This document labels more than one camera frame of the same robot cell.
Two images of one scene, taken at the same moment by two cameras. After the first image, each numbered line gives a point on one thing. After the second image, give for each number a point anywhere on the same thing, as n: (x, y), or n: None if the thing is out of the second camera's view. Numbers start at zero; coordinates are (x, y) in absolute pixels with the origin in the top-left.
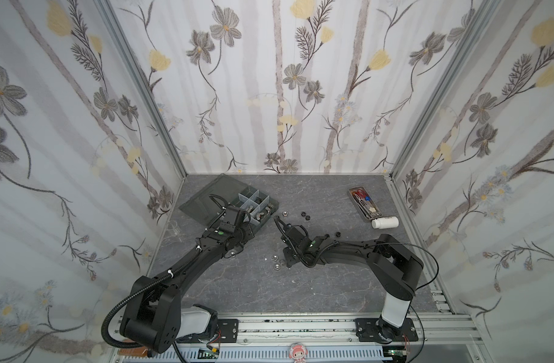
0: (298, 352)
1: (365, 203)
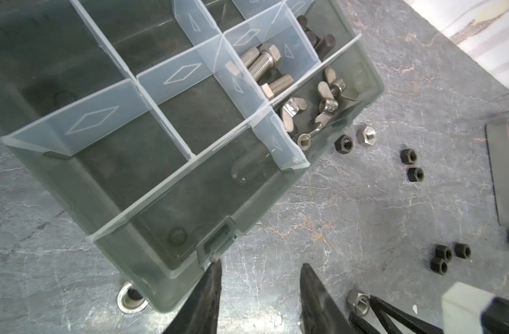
0: None
1: (504, 146)
